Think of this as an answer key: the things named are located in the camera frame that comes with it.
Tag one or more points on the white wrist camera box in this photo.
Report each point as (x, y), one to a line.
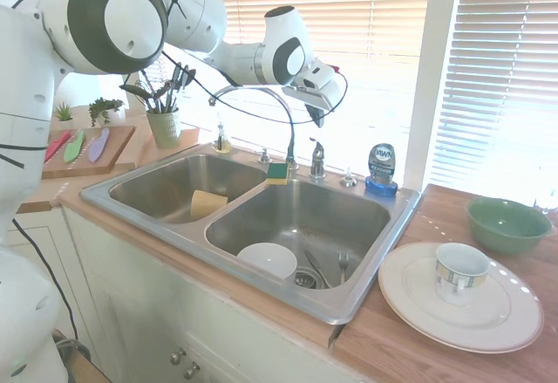
(316, 78)

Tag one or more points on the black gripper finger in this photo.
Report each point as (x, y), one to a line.
(314, 113)
(321, 121)

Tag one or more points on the yellow and green sponge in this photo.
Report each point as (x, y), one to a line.
(279, 173)

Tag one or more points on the chrome arched faucet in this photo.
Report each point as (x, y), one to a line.
(287, 112)

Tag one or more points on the leafy potted plant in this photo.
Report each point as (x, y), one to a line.
(104, 110)

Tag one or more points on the silver table knife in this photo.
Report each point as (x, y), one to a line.
(316, 267)

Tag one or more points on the purple knife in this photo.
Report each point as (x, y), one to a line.
(98, 147)

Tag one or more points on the yellow plastic cup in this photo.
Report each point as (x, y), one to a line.
(208, 203)

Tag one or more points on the silver fork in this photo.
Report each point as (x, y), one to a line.
(344, 263)

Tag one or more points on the green ceramic bowl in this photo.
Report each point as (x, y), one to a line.
(508, 226)

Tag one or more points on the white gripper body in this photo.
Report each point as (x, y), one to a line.
(329, 97)

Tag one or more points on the stainless steel double sink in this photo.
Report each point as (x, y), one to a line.
(314, 208)

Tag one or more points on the white kitchen cabinet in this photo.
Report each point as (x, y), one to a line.
(144, 313)

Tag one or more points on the green utensil holder cup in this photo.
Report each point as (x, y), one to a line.
(163, 130)

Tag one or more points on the chrome sink sprayer cap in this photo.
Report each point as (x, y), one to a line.
(349, 179)

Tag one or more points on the chrome soap dispenser pump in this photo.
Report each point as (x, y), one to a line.
(263, 156)

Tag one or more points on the blue Dawn dish soap bottle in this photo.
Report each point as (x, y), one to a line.
(382, 169)

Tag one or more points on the dark kitchen spoon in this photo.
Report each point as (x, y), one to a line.
(135, 90)

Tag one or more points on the white patterned mug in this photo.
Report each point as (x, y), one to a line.
(457, 276)

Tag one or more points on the round metal cabinet knob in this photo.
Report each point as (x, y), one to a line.
(191, 371)
(177, 356)

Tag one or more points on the green knife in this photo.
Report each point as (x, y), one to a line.
(74, 149)

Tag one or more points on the wooden cutting board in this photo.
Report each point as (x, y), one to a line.
(117, 143)

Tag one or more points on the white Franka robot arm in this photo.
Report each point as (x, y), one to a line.
(131, 21)

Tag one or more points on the small spiky potted plant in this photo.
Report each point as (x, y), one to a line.
(64, 112)

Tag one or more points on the white ceramic bowl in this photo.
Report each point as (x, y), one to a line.
(267, 258)

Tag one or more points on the small glass oil bottle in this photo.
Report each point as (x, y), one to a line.
(222, 138)

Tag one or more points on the wide window blind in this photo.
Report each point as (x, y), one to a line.
(370, 29)

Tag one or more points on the tall window blind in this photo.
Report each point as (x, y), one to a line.
(505, 73)

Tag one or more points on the metal sink drain strainer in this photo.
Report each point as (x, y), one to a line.
(305, 279)

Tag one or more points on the large white dinner plate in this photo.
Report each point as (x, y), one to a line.
(418, 313)

